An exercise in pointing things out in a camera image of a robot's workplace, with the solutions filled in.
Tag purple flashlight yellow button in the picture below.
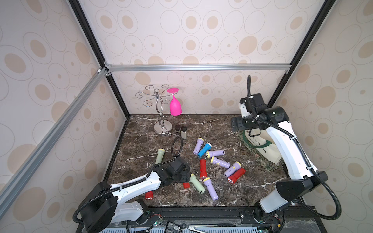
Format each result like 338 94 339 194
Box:
224 161 241 178

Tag large red flashlight right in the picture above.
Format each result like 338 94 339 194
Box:
228 168 246 184

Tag purple flashlight back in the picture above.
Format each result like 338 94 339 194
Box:
193 138 204 155

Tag black front frame rail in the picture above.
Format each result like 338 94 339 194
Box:
83 206 326 233

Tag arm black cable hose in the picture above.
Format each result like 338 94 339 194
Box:
72 135 184 225
246 75 342 221

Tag purple flashlight front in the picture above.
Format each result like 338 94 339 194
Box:
203 177 219 201

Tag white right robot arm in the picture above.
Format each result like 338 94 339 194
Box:
231 104 321 214

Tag green flashlight yellow rim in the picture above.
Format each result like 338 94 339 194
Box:
190 173 206 195

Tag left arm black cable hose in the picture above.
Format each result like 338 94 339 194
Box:
72 135 184 225

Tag purple flashlight middle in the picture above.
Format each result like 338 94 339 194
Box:
210 156 230 169

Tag dark lid jar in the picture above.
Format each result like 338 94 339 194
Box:
174 124 181 134

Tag purple flashlight lying sideways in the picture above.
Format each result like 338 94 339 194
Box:
206 150 225 158

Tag blue flashlight white rim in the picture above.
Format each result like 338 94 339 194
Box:
198 143 212 158

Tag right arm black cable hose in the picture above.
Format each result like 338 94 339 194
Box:
246 75 342 221

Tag cream tote bag green handles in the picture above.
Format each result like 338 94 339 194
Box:
239 129 284 171

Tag chrome glass holder stand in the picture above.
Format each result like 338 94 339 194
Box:
135 84 173 136

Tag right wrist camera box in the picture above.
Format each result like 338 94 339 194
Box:
240 93 268 118

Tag square jar black lid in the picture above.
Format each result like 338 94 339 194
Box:
181 126 187 140

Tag pink plastic wine glass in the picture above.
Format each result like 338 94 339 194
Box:
167 87 182 116

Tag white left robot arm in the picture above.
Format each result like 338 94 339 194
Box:
72 157 190 233

